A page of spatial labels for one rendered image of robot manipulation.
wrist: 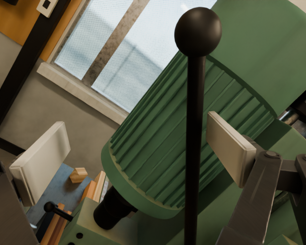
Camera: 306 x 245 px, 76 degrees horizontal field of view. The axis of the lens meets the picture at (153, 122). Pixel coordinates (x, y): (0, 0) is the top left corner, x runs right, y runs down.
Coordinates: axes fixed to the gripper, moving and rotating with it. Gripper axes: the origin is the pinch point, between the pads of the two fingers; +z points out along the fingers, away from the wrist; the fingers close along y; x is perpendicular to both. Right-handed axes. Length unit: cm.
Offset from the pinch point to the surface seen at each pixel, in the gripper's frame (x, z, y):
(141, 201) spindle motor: -12.7, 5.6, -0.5
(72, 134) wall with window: -62, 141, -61
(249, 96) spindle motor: 1.3, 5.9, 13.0
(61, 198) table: -33, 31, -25
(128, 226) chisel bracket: -28.7, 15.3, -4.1
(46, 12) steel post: 28, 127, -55
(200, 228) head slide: -21.0, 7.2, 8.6
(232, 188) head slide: -13.3, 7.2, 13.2
